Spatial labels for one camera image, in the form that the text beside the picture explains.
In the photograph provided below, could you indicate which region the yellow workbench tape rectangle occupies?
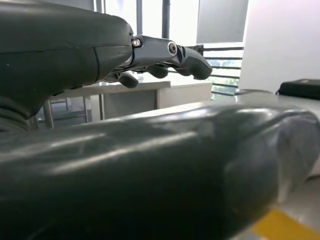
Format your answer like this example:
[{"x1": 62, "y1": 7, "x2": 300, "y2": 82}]
[{"x1": 251, "y1": 208, "x2": 320, "y2": 240}]

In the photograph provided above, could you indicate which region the pale grey background desk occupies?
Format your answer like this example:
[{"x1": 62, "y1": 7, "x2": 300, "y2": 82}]
[{"x1": 45, "y1": 80, "x2": 213, "y2": 128}]

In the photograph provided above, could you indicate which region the grey window roller blind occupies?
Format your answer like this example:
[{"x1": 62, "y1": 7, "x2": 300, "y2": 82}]
[{"x1": 195, "y1": 0, "x2": 250, "y2": 45}]

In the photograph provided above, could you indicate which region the black zip case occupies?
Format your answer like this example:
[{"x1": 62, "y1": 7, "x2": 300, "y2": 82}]
[{"x1": 275, "y1": 78, "x2": 320, "y2": 101}]

